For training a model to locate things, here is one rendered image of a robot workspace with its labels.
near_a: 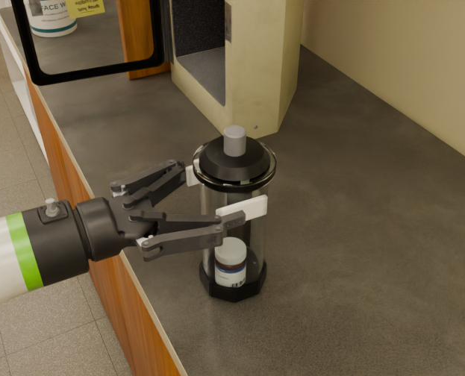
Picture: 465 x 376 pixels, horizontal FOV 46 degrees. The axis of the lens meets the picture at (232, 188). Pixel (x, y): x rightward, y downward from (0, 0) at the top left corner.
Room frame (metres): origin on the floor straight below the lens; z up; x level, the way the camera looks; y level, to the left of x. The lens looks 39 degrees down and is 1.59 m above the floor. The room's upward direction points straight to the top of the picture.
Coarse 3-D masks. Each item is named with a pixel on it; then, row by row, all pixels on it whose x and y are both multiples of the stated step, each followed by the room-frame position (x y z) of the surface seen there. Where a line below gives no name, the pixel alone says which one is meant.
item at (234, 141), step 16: (240, 128) 0.57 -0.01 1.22; (208, 144) 0.58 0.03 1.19; (224, 144) 0.56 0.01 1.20; (240, 144) 0.55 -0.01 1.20; (256, 144) 0.58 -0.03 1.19; (208, 160) 0.54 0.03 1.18; (224, 160) 0.54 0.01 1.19; (240, 160) 0.54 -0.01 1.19; (256, 160) 0.54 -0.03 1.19; (224, 176) 0.52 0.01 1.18; (240, 176) 0.52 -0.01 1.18; (256, 176) 0.53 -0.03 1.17
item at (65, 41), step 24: (24, 0) 1.09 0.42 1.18; (48, 0) 1.11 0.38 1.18; (72, 0) 1.12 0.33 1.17; (96, 0) 1.14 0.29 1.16; (120, 0) 1.16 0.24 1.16; (144, 0) 1.18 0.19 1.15; (48, 24) 1.10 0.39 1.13; (72, 24) 1.12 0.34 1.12; (96, 24) 1.14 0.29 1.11; (120, 24) 1.16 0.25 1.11; (144, 24) 1.17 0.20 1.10; (48, 48) 1.10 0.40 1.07; (72, 48) 1.12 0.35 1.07; (96, 48) 1.13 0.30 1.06; (120, 48) 1.15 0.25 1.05; (144, 48) 1.17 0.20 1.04; (48, 72) 1.09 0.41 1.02
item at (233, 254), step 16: (272, 160) 0.56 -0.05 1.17; (208, 176) 0.53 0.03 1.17; (208, 192) 0.53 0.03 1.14; (224, 192) 0.52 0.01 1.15; (240, 192) 0.51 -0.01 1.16; (256, 192) 0.53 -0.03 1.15; (208, 208) 0.53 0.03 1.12; (256, 224) 0.53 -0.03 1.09; (224, 240) 0.52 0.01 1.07; (240, 240) 0.52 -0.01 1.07; (256, 240) 0.53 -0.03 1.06; (208, 256) 0.53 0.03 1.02; (224, 256) 0.52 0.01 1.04; (240, 256) 0.52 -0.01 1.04; (256, 256) 0.53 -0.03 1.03; (208, 272) 0.53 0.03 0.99; (224, 272) 0.52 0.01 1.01; (240, 272) 0.52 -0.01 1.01; (256, 272) 0.53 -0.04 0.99
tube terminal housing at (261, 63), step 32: (256, 0) 0.95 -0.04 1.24; (288, 0) 1.00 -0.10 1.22; (256, 32) 0.95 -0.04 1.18; (288, 32) 1.02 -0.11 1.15; (256, 64) 0.95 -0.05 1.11; (288, 64) 1.04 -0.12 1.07; (192, 96) 1.10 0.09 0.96; (256, 96) 0.95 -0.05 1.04; (288, 96) 1.07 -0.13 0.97; (224, 128) 0.96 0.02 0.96; (256, 128) 0.95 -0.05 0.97
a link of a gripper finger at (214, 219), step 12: (132, 216) 0.48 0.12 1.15; (144, 216) 0.49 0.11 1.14; (156, 216) 0.49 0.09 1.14; (168, 216) 0.49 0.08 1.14; (180, 216) 0.49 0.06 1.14; (192, 216) 0.49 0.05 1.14; (204, 216) 0.49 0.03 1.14; (216, 216) 0.49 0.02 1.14; (168, 228) 0.48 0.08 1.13; (180, 228) 0.48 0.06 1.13; (192, 228) 0.48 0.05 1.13
